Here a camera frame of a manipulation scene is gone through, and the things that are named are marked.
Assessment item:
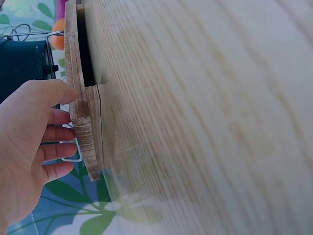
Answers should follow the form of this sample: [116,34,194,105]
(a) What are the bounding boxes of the person's left hand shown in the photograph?
[0,78,80,228]

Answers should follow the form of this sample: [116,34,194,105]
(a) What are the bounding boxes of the wooden board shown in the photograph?
[64,0,110,182]

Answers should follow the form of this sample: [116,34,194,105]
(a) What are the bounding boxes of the dark blue pot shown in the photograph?
[0,39,59,105]

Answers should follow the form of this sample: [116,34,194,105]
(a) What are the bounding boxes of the orange ball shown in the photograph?
[51,17,66,50]

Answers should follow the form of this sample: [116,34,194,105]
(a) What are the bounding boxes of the pink object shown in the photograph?
[55,0,69,22]

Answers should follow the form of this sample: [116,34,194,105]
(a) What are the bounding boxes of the metal wire rack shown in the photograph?
[0,30,84,163]

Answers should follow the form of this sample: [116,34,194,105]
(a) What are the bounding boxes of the thin black cable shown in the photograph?
[9,23,32,42]

